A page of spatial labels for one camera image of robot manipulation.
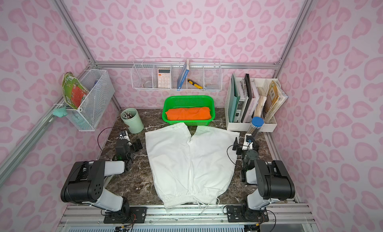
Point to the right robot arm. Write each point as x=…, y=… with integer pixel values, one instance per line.
x=272, y=180

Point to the black binder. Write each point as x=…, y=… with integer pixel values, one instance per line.
x=246, y=89

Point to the orange folded cloth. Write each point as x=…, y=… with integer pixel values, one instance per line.
x=195, y=113

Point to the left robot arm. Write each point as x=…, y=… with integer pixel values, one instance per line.
x=85, y=182

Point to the white pink calculator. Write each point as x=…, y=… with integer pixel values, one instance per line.
x=164, y=78

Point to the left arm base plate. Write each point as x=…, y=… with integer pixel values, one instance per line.
x=135, y=215

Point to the white shorts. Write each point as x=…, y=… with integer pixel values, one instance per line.
x=191, y=168

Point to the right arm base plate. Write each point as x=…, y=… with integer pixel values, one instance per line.
x=236, y=214

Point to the brown paper envelopes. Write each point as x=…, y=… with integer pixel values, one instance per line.
x=275, y=98

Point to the teal folder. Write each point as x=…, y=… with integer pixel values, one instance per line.
x=233, y=99

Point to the green pen cup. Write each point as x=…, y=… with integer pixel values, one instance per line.
x=131, y=118

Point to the green plastic basket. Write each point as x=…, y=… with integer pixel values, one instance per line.
x=189, y=101

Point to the yellow utility knife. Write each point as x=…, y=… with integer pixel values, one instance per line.
x=195, y=84

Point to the green red snack bag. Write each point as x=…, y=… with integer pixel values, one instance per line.
x=74, y=93

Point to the white desktop file organizer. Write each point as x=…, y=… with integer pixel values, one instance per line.
x=243, y=127

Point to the clear tube with blue cap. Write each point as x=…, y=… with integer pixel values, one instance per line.
x=255, y=126

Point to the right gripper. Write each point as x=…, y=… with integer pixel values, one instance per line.
x=239, y=145

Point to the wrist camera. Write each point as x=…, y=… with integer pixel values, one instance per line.
x=124, y=136
x=249, y=143

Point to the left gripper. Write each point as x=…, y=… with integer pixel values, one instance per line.
x=131, y=145

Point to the mint green wall hook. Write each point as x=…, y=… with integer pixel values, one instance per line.
x=60, y=112

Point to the blue book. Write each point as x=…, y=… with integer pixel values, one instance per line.
x=183, y=75

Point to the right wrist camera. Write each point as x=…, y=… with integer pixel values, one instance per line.
x=249, y=143

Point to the white mesh wall basket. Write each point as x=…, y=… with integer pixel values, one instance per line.
x=101, y=91

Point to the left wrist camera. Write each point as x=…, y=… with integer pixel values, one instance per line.
x=124, y=136

